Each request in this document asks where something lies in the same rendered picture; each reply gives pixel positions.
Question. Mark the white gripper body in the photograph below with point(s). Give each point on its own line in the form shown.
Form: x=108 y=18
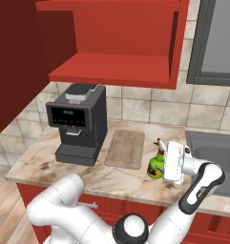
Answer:
x=174 y=163

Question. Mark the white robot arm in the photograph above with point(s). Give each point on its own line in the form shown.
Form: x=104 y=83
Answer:
x=72 y=209

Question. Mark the green spray bottle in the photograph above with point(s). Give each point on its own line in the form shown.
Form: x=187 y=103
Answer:
x=156 y=165

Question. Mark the grey sink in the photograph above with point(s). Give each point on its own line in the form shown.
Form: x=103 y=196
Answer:
x=219 y=152

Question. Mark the wooden cutting board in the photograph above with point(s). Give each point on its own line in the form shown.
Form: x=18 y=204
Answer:
x=126 y=148

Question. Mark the dark red cabinet door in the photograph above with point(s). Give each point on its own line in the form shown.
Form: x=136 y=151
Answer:
x=14 y=63

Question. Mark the red base cabinets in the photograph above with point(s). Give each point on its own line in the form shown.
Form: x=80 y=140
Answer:
x=119 y=208

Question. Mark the black coffee machine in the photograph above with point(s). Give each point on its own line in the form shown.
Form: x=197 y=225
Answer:
x=87 y=127

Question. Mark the red open wall cabinet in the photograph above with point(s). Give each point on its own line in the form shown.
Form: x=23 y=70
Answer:
x=119 y=38

